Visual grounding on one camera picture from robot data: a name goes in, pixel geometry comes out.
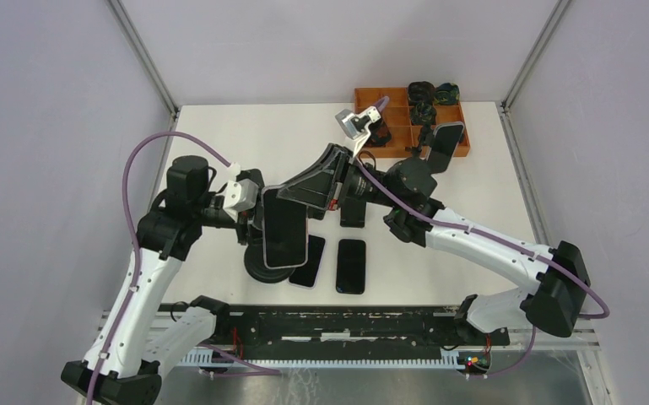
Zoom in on black wedge phone stand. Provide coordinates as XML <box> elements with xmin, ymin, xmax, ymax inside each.
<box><xmin>339</xmin><ymin>198</ymin><xmax>366</xmax><ymax>229</ymax></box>

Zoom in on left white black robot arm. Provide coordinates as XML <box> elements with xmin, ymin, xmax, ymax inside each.
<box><xmin>61</xmin><ymin>155</ymin><xmax>264</xmax><ymax>404</ymax></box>

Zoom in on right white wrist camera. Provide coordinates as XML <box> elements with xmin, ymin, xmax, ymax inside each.
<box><xmin>335</xmin><ymin>106</ymin><xmax>382</xmax><ymax>157</ymax></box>

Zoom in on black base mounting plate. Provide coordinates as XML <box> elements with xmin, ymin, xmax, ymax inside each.
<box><xmin>205</xmin><ymin>305</ymin><xmax>511</xmax><ymax>360</ymax></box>

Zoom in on black phone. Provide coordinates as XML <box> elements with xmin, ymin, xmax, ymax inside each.
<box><xmin>335</xmin><ymin>239</ymin><xmax>366</xmax><ymax>294</ymax></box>

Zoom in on white cable duct rail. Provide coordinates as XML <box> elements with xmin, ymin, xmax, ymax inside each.
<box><xmin>176</xmin><ymin>348</ymin><xmax>488</xmax><ymax>373</ymax></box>

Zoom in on pink case phone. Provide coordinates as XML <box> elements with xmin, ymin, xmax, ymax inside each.
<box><xmin>426</xmin><ymin>121</ymin><xmax>465</xmax><ymax>174</ymax></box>

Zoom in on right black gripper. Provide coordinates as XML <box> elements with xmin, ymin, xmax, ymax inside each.
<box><xmin>276</xmin><ymin>143</ymin><xmax>401</xmax><ymax>212</ymax></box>

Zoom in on black strap top tray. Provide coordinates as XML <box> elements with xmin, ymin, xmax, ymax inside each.
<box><xmin>407</xmin><ymin>80</ymin><xmax>437</xmax><ymax>107</ymax></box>

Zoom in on orange compartment tray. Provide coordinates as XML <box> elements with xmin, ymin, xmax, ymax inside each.
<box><xmin>354</xmin><ymin>85</ymin><xmax>472</xmax><ymax>159</ymax></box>

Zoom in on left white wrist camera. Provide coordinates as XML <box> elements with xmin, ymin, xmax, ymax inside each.
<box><xmin>218</xmin><ymin>163</ymin><xmax>246</xmax><ymax>219</ymax></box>

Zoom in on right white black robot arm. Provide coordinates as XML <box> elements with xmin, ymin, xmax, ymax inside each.
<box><xmin>278</xmin><ymin>143</ymin><xmax>592</xmax><ymax>344</ymax></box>

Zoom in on black strap in tray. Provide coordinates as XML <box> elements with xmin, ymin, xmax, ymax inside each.
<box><xmin>365</xmin><ymin>120</ymin><xmax>392</xmax><ymax>149</ymax></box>

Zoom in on black round stand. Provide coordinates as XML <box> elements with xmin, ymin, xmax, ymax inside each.
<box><xmin>405</xmin><ymin>125</ymin><xmax>434</xmax><ymax>156</ymax></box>
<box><xmin>244</xmin><ymin>244</ymin><xmax>295</xmax><ymax>284</ymax></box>

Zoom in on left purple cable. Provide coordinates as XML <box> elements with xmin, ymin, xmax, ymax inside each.
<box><xmin>85</xmin><ymin>132</ymin><xmax>279</xmax><ymax>405</ymax></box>

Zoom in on lavender case phone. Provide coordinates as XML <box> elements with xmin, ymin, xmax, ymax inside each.
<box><xmin>288</xmin><ymin>235</ymin><xmax>326</xmax><ymax>289</ymax></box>

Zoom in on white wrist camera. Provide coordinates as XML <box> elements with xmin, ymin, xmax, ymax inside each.
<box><xmin>335</xmin><ymin>106</ymin><xmax>382</xmax><ymax>157</ymax></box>
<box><xmin>218</xmin><ymin>163</ymin><xmax>246</xmax><ymax>219</ymax></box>

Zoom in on dark green strap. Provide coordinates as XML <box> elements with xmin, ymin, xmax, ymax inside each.
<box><xmin>433</xmin><ymin>82</ymin><xmax>462</xmax><ymax>107</ymax></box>

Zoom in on grey case phone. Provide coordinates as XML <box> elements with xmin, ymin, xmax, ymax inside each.
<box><xmin>262</xmin><ymin>187</ymin><xmax>308</xmax><ymax>269</ymax></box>

